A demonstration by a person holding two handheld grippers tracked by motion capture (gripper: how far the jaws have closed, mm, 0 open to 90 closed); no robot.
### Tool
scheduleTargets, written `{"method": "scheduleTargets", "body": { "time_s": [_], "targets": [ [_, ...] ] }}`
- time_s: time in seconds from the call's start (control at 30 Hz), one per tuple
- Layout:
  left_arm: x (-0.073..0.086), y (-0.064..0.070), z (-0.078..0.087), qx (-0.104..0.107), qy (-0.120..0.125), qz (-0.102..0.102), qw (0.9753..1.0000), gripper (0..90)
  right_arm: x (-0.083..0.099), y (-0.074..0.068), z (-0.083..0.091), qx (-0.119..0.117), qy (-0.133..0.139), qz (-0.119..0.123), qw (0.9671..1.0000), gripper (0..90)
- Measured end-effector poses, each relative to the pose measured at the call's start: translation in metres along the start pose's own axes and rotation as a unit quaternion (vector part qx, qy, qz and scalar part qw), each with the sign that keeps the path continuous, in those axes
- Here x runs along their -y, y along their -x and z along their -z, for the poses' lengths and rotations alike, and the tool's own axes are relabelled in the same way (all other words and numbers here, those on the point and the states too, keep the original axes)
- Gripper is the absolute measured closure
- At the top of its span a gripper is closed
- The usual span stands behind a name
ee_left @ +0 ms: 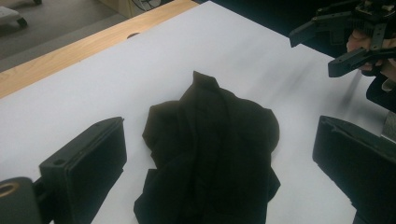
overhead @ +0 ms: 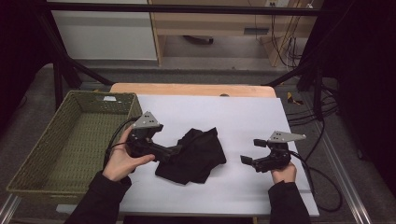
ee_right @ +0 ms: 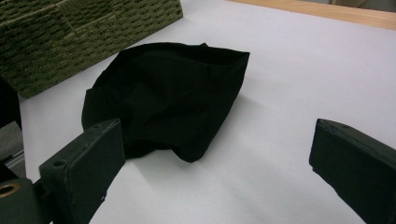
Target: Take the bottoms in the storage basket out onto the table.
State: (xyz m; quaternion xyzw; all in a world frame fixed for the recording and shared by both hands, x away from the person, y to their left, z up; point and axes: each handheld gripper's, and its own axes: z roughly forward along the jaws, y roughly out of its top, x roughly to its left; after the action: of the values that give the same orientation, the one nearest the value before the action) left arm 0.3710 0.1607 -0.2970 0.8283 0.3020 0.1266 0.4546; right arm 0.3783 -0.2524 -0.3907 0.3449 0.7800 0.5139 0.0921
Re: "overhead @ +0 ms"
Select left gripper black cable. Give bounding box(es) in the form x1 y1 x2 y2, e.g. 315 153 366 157
103 116 142 171

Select wooden table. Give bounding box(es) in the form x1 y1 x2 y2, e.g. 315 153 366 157
109 82 277 99

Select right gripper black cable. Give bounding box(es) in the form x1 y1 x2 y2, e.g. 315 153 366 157
289 149 344 214

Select yellow and black tool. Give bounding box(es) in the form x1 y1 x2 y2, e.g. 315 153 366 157
286 91 304 106

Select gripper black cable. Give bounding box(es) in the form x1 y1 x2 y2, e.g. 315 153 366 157
103 116 142 171
289 149 344 214

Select green woven basket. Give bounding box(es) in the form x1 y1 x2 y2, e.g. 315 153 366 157
6 90 144 206

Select hanging desk cables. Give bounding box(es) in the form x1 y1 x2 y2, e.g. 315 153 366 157
269 13 305 69

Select person's left hand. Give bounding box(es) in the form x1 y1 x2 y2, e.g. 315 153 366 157
101 125 156 183

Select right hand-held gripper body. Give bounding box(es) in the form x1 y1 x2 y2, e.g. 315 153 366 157
252 130 307 174

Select white board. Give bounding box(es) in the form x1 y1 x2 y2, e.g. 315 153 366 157
55 93 320 217

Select white cabinet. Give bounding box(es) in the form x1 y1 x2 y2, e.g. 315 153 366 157
50 0 158 62

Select black metal frame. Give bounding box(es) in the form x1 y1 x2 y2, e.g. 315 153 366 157
33 1 340 122

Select aluminium rail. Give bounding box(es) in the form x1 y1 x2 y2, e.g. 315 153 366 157
0 193 22 224
309 119 373 224

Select light wooden desk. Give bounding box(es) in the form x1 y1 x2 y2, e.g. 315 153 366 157
148 0 324 68

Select person's right hand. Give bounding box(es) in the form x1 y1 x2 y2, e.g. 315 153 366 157
271 161 298 185

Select black cloth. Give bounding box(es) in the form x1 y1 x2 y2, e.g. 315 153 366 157
154 126 228 186

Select black floor cables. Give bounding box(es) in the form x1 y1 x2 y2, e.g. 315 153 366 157
285 87 341 162

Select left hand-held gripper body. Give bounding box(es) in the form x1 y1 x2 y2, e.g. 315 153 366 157
125 110 176 163

